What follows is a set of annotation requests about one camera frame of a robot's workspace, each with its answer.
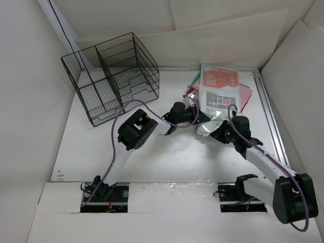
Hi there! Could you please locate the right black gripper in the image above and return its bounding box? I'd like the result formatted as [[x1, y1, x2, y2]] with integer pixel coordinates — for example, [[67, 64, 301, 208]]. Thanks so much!
[[209, 119, 238, 144]]

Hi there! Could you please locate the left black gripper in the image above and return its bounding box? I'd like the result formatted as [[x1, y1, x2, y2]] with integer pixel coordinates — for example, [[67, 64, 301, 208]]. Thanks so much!
[[176, 104, 210, 125]]

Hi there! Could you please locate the clear sleeve map brochure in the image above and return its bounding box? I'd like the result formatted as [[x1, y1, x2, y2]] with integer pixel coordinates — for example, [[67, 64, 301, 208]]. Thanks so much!
[[197, 86, 241, 136]]

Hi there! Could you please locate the clear sleeve orange 2025 brochure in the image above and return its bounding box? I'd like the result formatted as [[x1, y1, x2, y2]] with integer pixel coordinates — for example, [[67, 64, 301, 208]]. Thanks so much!
[[200, 64, 239, 89]]

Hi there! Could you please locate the pink paper folder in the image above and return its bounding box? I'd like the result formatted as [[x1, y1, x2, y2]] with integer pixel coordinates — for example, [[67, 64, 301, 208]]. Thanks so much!
[[239, 84, 253, 112]]

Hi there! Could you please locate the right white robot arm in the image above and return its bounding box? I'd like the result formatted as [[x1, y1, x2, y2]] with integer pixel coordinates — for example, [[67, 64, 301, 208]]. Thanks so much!
[[210, 116, 318, 224]]

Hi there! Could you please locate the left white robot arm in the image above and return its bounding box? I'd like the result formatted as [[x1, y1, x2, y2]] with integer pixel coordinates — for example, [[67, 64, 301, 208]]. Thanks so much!
[[93, 102, 211, 201]]

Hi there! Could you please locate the green plastic folder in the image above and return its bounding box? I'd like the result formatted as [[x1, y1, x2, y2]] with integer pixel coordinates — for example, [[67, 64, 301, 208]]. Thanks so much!
[[186, 72, 200, 94]]

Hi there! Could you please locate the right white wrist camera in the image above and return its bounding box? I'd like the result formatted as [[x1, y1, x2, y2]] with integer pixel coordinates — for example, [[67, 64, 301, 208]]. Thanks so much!
[[231, 110, 242, 118]]

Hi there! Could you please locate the aluminium rail right side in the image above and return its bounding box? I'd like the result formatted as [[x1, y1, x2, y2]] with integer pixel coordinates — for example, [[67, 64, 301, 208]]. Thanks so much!
[[252, 69, 290, 167]]

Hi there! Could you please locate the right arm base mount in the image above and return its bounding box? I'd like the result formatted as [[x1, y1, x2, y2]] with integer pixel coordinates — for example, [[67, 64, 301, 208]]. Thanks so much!
[[213, 174, 267, 213]]

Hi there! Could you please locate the black wire mesh organizer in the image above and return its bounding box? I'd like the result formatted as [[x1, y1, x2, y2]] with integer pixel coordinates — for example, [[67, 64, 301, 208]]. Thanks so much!
[[61, 32, 159, 127]]

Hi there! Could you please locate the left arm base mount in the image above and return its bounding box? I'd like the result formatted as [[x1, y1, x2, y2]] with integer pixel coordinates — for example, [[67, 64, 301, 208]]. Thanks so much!
[[80, 176, 130, 213]]

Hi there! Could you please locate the black hanging cable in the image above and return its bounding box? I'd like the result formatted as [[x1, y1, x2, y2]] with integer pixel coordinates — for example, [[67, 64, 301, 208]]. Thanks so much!
[[48, 0, 86, 71]]

